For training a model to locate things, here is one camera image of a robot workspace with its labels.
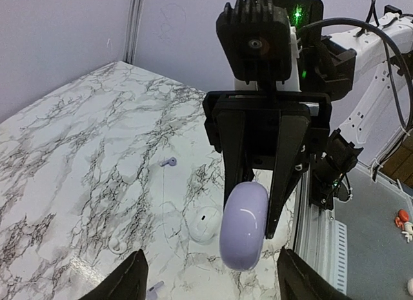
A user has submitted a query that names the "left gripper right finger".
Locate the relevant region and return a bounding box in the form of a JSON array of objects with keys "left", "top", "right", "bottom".
[{"left": 277, "top": 247, "right": 351, "bottom": 300}]

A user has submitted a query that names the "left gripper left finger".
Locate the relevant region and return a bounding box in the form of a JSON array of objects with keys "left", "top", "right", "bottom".
[{"left": 80, "top": 249, "right": 148, "bottom": 300}]

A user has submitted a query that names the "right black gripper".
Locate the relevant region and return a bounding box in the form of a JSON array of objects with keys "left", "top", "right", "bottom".
[{"left": 203, "top": 91, "right": 332, "bottom": 239}]

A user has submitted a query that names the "purple earbud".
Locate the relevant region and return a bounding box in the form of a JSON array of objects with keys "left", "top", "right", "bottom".
[
  {"left": 146, "top": 281, "right": 165, "bottom": 300},
  {"left": 159, "top": 157, "right": 177, "bottom": 167}
]

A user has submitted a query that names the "purple earbud charging case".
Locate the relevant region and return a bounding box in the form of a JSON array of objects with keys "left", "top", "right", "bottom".
[{"left": 219, "top": 181, "right": 268, "bottom": 271}]

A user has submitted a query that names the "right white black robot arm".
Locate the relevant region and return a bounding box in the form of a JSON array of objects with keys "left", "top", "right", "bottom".
[{"left": 203, "top": 0, "right": 412, "bottom": 239}]

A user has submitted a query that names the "white earbud on left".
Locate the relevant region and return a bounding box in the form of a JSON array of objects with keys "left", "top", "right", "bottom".
[{"left": 108, "top": 237, "right": 127, "bottom": 255}]

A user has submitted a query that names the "orange white toy figure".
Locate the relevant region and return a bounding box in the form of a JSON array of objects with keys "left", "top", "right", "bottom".
[{"left": 394, "top": 209, "right": 412, "bottom": 243}]

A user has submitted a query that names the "aluminium front rail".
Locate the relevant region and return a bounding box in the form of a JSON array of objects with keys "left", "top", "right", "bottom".
[{"left": 291, "top": 172, "right": 348, "bottom": 294}]

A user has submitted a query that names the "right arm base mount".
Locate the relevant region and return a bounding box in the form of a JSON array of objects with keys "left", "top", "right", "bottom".
[{"left": 310, "top": 129, "right": 363, "bottom": 210}]

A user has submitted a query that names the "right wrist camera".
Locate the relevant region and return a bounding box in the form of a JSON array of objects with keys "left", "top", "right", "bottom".
[{"left": 216, "top": 0, "right": 292, "bottom": 85}]

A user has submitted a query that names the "left aluminium corner post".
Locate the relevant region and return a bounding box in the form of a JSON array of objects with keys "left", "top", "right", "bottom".
[{"left": 123, "top": 0, "right": 144, "bottom": 64}]

